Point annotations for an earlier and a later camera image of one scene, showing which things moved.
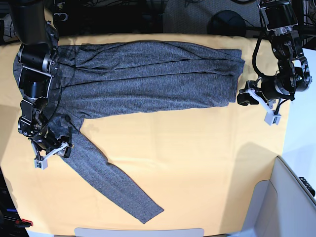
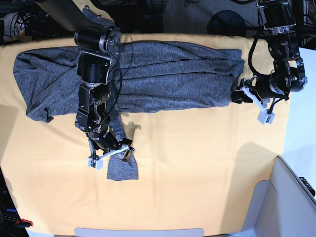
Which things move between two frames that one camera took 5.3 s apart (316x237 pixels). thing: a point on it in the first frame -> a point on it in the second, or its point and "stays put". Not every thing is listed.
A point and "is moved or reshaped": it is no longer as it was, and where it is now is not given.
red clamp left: [23, 223] stays put
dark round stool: [227, 22] stays put
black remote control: [308, 185] stays put
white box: [280, 207] stays put
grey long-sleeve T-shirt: [98, 80] is moved or reshaped
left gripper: [48, 140] -> [105, 140]
